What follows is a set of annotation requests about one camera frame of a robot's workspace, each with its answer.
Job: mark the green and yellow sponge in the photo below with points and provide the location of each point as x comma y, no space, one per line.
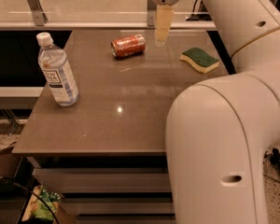
200,60

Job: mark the green snack bag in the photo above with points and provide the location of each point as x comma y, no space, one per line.
42,207

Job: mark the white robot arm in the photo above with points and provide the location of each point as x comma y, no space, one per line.
218,130

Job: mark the metal glass railing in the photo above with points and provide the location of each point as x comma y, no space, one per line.
76,14

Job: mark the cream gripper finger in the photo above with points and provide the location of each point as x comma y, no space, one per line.
163,20

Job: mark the grey drawer cabinet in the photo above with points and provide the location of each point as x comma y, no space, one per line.
105,155

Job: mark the red coke can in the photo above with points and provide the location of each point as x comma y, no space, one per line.
128,45

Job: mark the clear plastic water bottle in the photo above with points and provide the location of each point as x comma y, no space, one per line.
54,64

